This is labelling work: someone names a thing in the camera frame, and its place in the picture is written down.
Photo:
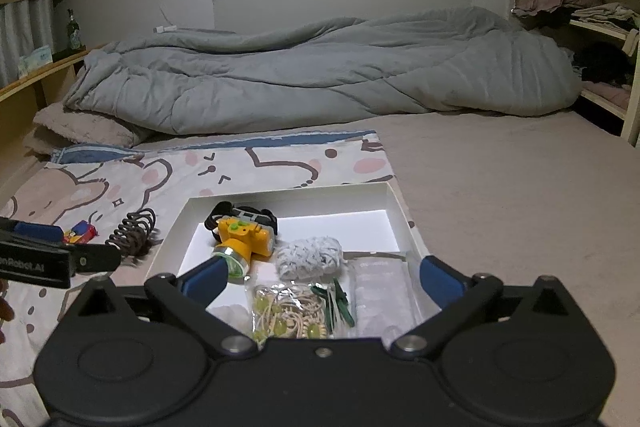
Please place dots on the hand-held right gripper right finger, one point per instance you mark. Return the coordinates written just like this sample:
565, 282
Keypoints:
440, 282

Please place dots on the cream shelf unit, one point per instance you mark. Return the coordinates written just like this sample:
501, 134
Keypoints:
630, 117

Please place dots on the dark glass bottle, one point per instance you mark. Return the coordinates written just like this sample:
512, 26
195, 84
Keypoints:
74, 34

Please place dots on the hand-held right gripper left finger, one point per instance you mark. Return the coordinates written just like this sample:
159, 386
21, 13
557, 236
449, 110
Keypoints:
207, 279

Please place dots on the grey foil packet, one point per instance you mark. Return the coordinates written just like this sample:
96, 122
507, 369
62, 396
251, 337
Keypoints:
385, 297

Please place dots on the grey curtain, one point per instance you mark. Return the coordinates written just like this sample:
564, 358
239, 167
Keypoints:
25, 37

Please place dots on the grey comforter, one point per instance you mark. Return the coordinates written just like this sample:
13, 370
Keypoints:
325, 72

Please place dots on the dark clothes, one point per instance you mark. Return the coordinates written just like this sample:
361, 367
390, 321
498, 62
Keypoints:
600, 62

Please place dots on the printed cartoon blanket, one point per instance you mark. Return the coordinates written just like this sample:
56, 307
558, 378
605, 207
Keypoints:
175, 167

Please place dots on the beige folded clothes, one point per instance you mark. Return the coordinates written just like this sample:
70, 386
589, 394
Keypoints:
605, 14

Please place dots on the green plastic clips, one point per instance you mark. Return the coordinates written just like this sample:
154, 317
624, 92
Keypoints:
342, 304

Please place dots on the beige pillow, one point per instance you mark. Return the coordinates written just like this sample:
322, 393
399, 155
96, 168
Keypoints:
85, 127

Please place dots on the small red blue packet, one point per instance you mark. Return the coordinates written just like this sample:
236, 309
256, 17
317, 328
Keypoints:
80, 232

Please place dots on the black spiral hair clip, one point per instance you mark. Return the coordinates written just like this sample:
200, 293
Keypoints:
130, 229

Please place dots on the wooden side shelf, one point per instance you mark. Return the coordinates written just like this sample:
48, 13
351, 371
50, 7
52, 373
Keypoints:
20, 107

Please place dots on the white cardboard box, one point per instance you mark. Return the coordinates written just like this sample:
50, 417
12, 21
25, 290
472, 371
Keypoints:
340, 227

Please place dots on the tissue packet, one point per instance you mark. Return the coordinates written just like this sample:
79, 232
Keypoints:
35, 59

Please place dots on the white charger plug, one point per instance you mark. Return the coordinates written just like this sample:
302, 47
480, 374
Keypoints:
166, 29

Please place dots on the grey white knitted pouch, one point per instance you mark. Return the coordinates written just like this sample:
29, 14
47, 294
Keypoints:
310, 257

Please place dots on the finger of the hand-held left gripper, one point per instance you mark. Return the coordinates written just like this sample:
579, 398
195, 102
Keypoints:
95, 257
35, 231

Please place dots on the pink folded cloth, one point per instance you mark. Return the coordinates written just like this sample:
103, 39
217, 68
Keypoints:
615, 94

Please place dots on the person's left hand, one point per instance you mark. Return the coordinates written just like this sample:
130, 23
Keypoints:
5, 307

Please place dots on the yellow headlamp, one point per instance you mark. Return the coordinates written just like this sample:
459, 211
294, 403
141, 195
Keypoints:
245, 239

